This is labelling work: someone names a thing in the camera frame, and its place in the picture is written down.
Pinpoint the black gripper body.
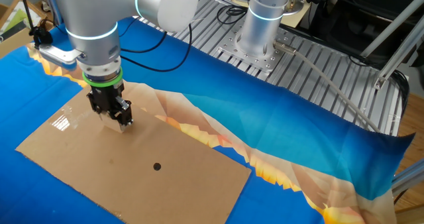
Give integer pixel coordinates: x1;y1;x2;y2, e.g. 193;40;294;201
87;81;125;115

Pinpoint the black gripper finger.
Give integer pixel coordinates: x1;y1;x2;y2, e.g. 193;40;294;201
87;96;102;115
111;97;134;127

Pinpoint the small wooden block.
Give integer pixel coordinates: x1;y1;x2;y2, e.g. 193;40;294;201
99;113;129;134

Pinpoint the brown cardboard sheet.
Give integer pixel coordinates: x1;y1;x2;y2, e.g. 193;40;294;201
15;91;252;224

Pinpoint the open cardboard box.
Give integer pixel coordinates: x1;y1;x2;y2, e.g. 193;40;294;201
0;28;36;59

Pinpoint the green white booklet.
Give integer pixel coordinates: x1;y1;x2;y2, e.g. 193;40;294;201
0;0;39;42

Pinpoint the blue mountain print cloth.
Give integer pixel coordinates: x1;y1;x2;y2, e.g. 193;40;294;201
0;17;415;224

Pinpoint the silver base mounting plate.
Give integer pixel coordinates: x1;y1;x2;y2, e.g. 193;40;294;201
218;27;297;73

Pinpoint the black office chair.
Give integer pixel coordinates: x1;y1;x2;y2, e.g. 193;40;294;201
297;0;424;68

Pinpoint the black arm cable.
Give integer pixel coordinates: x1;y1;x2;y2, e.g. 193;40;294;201
18;0;193;73

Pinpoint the silver camera bracket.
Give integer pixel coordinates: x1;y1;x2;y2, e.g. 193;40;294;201
38;44;83;68

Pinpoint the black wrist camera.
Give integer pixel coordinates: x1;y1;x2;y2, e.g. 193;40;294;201
28;27;54;48

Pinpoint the black coiled cable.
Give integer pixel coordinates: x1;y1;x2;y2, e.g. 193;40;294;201
216;4;248;25

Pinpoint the grey base cable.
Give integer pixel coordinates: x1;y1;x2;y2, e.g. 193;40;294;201
273;40;382;134

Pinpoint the aluminium frame profile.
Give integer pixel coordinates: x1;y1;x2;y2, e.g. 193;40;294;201
390;157;424;197
360;0;424;58
374;23;424;91

